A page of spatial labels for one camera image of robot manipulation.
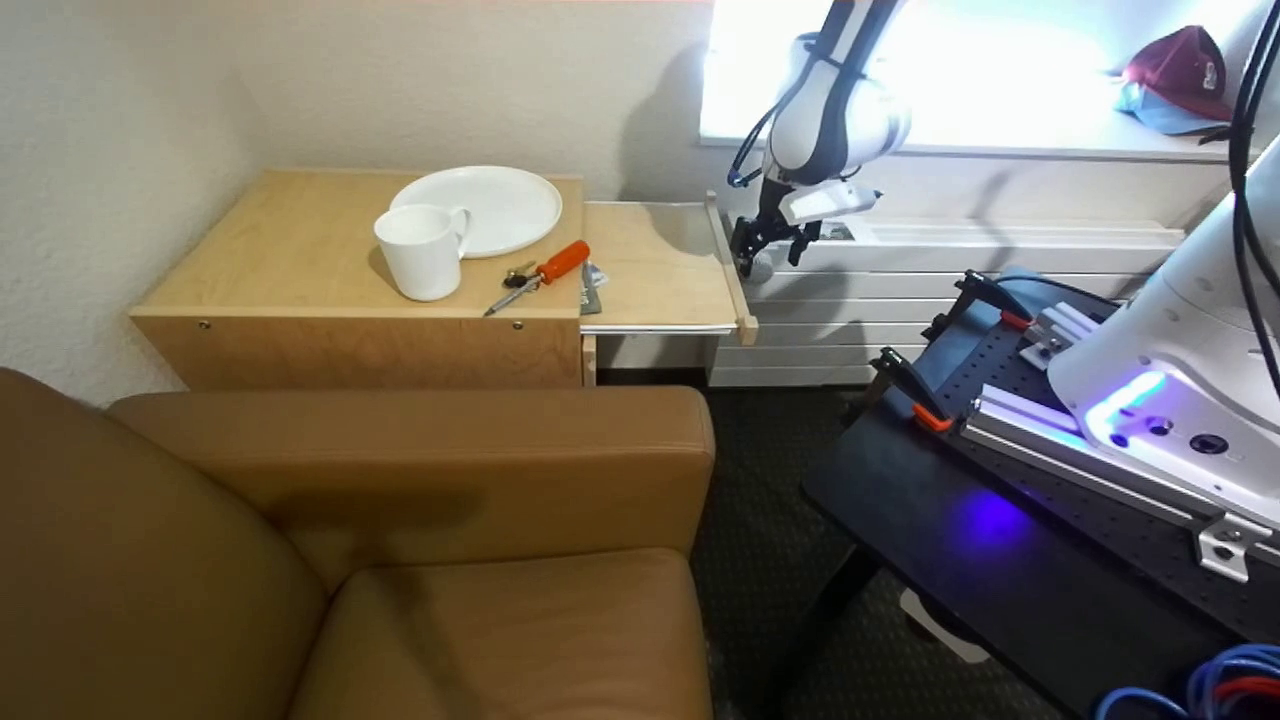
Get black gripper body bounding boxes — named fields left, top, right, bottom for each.
left=749, top=180, right=821, bottom=248

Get wooden pull-out nightstand shelf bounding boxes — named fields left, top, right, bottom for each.
left=583, top=202, right=761, bottom=343

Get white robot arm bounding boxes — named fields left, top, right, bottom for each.
left=730, top=0, right=1280, bottom=524

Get wooden nightstand cabinet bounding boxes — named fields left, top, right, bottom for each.
left=131, top=168, right=583, bottom=389

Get white and red pamphlet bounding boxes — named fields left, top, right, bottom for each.
left=582, top=266, right=606, bottom=318

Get white round plate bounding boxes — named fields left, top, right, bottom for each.
left=396, top=163, right=563, bottom=257

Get white ceramic mug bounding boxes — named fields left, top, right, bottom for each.
left=374, top=203, right=473, bottom=300

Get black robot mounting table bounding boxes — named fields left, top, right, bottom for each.
left=794, top=273, right=1280, bottom=720

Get maroon and blue cap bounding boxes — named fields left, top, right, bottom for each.
left=1117, top=24, right=1232, bottom=135

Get brown leather armchair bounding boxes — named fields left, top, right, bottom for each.
left=0, top=371, right=715, bottom=720

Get orange handled black clamp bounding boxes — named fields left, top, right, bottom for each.
left=872, top=347, right=951, bottom=437

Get orange handled screwdriver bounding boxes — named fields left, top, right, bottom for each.
left=485, top=239, right=594, bottom=318

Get white wall heater unit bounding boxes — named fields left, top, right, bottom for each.
left=711, top=144, right=1229, bottom=389

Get blue and red cables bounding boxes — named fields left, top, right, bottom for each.
left=1092, top=639, right=1280, bottom=720

